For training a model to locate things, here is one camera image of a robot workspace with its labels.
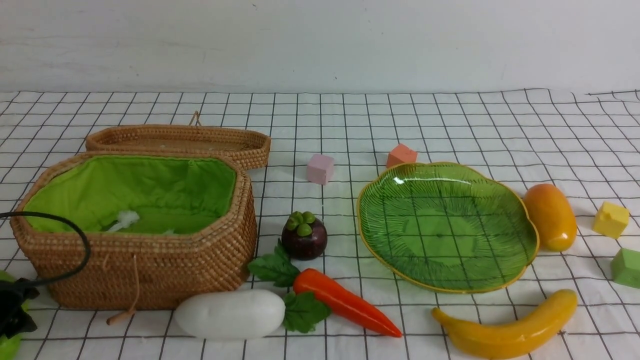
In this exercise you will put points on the orange toy mango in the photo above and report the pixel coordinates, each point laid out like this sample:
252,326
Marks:
553,217

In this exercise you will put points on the orange foam cube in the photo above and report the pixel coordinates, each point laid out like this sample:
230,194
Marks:
401,154

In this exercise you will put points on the dark purple toy mangosteen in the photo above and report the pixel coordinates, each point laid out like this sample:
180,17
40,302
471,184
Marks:
304,236

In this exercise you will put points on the orange toy carrot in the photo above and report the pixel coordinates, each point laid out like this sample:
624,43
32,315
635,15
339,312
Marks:
315,296

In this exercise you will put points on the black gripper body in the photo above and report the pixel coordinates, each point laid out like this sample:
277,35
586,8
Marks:
14,318

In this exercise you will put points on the white toy radish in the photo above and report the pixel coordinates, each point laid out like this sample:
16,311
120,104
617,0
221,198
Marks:
232,315

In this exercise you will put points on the woven basket lid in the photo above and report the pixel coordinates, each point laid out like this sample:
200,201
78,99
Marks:
246,148

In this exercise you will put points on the green leaf-shaped glass plate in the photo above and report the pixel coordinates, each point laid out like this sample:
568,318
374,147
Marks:
446,227

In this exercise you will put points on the green foam cube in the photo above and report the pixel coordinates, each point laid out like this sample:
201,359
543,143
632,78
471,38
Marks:
625,268

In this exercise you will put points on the woven basket with green lining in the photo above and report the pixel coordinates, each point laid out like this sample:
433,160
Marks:
142,231

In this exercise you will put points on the yellow foam cube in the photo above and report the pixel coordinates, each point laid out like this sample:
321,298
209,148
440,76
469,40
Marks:
611,220

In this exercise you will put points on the pink foam cube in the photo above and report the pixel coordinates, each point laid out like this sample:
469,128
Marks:
320,169

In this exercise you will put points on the yellow toy banana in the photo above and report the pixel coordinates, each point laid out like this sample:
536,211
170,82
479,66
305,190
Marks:
513,339

